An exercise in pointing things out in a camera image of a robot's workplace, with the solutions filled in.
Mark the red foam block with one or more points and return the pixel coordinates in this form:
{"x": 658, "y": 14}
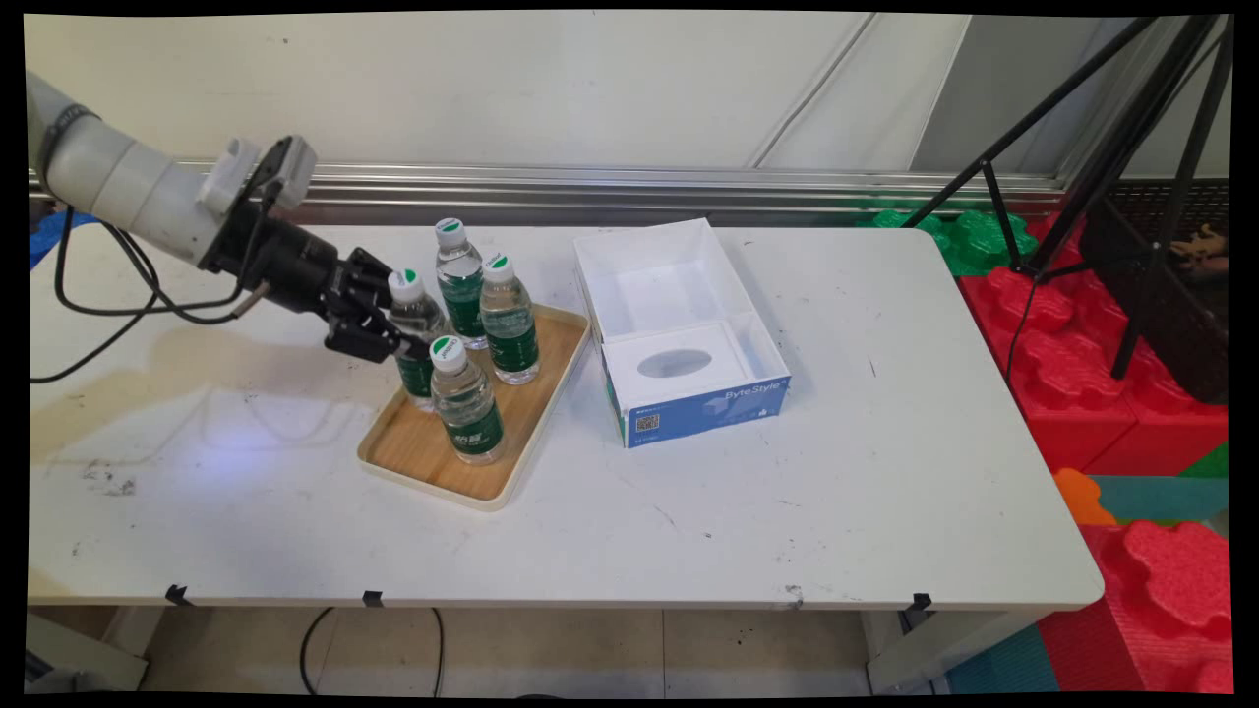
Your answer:
{"x": 1170, "y": 590}
{"x": 1062, "y": 374}

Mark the white divided tray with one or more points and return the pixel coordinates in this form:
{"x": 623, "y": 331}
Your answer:
{"x": 669, "y": 285}

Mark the brown toy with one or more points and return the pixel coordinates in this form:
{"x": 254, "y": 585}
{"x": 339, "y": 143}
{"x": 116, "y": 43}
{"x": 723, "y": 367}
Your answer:
{"x": 1205, "y": 251}

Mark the black tripod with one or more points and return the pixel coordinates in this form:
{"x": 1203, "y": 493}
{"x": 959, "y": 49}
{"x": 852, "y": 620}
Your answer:
{"x": 1111, "y": 147}

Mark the orange foam piece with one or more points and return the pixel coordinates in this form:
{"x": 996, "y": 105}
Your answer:
{"x": 1077, "y": 497}

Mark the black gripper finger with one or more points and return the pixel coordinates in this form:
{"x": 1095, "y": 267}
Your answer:
{"x": 369, "y": 277}
{"x": 364, "y": 336}

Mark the teal foam mat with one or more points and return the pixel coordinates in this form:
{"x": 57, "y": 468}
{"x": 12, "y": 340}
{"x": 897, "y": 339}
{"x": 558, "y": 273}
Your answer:
{"x": 1161, "y": 497}

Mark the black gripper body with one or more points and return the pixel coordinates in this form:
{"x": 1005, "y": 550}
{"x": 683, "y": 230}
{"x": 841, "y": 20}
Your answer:
{"x": 280, "y": 265}

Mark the green foam block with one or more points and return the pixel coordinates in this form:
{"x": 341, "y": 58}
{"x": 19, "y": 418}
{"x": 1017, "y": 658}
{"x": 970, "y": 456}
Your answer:
{"x": 974, "y": 241}

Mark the black mesh crate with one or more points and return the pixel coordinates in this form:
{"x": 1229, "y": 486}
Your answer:
{"x": 1180, "y": 324}

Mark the aluminium wall rail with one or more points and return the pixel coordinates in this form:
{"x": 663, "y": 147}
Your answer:
{"x": 590, "y": 192}

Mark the green label water bottle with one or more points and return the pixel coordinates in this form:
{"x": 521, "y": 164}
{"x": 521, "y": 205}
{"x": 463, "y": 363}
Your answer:
{"x": 509, "y": 334}
{"x": 413, "y": 315}
{"x": 460, "y": 285}
{"x": 470, "y": 413}

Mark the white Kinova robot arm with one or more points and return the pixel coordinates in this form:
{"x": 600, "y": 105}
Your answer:
{"x": 128, "y": 182}

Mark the wooden serving tray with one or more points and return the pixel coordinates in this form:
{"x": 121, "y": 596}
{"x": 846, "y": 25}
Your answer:
{"x": 423, "y": 452}

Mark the white table leg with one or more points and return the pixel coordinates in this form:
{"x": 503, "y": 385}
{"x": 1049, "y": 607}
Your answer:
{"x": 934, "y": 654}
{"x": 89, "y": 654}

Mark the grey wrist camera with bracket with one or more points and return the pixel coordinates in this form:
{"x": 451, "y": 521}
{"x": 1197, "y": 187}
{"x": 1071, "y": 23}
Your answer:
{"x": 285, "y": 167}

